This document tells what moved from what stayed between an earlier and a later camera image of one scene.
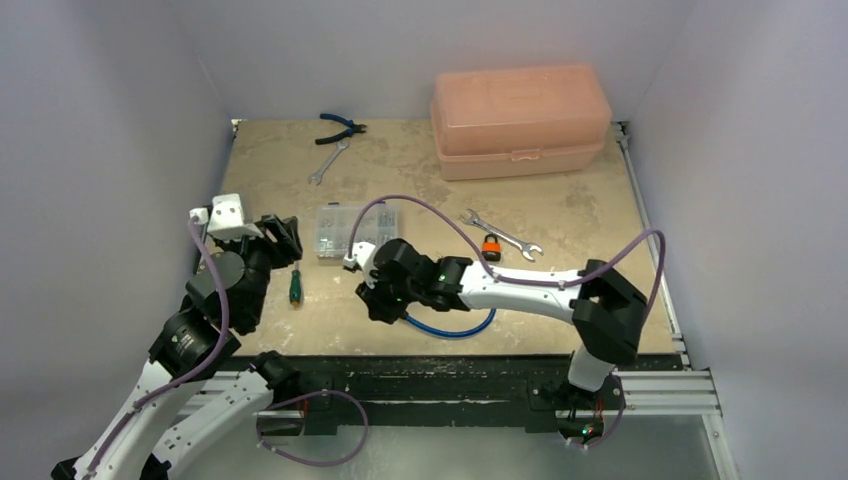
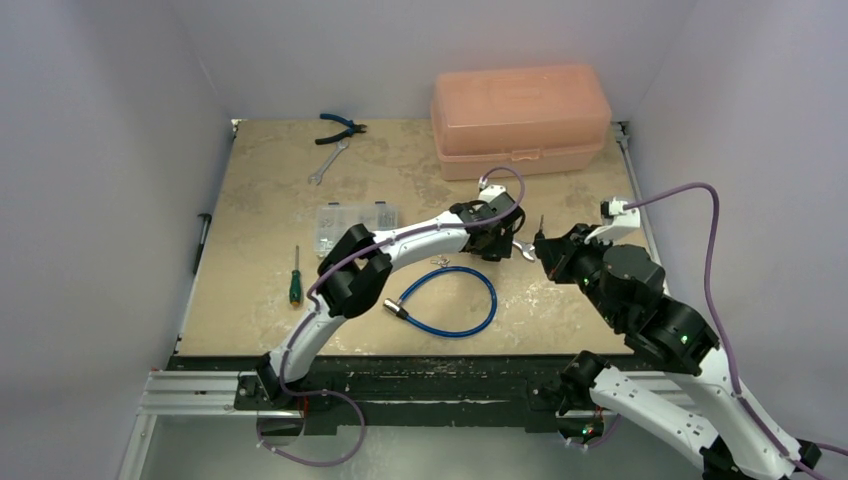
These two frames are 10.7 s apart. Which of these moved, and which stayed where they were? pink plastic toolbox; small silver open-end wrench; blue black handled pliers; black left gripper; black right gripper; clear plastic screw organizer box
Moved: black left gripper; black right gripper
Stayed: clear plastic screw organizer box; small silver open-end wrench; pink plastic toolbox; blue black handled pliers
